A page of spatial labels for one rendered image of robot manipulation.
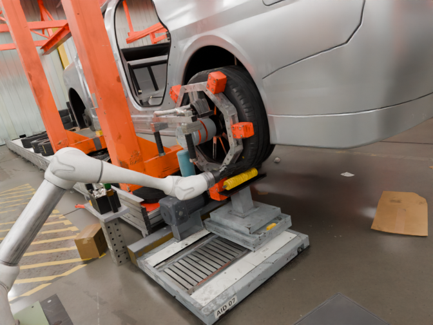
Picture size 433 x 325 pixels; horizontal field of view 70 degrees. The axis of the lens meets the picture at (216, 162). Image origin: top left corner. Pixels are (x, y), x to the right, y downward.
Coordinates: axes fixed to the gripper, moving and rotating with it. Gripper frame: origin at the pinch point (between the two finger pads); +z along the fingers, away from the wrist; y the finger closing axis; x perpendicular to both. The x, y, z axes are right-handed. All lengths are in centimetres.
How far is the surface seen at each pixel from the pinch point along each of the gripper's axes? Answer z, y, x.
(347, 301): -30, 35, -77
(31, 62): -37, -113, 251
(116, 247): -58, -90, 19
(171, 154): -6, -43, 47
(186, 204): -14, -52, 12
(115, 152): -43, -35, 59
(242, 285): -27, -27, -52
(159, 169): -17, -49, 42
